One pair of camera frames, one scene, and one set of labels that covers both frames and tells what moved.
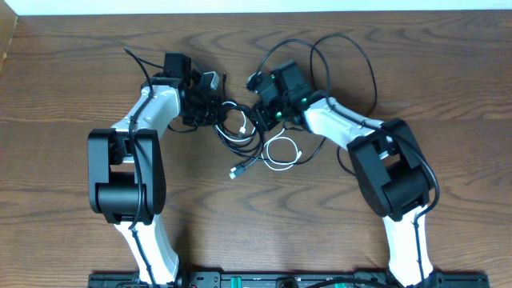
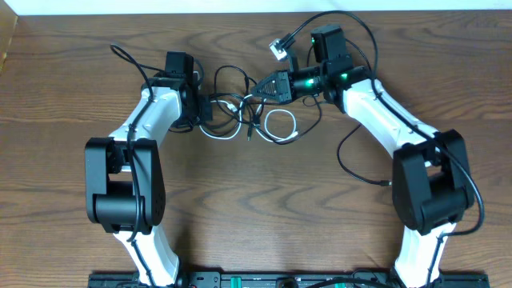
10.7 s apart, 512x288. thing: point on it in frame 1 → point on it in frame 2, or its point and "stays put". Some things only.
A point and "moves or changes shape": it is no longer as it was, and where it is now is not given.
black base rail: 286,279 stays put
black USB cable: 235,171 → 302,131
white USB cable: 242,130 moves or changes shape
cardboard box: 8,19 stays put
